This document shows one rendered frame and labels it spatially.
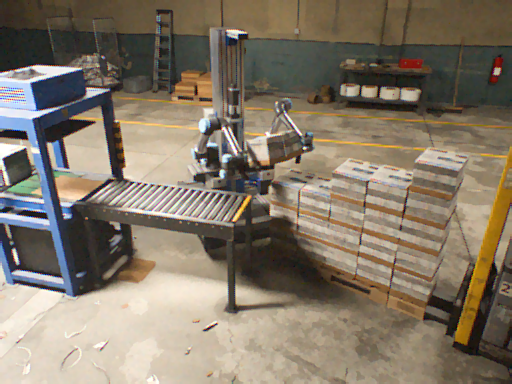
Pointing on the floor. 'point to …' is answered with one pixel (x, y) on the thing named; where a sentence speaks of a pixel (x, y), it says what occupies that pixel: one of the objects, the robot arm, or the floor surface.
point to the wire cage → (94, 61)
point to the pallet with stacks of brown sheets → (194, 87)
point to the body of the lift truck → (499, 316)
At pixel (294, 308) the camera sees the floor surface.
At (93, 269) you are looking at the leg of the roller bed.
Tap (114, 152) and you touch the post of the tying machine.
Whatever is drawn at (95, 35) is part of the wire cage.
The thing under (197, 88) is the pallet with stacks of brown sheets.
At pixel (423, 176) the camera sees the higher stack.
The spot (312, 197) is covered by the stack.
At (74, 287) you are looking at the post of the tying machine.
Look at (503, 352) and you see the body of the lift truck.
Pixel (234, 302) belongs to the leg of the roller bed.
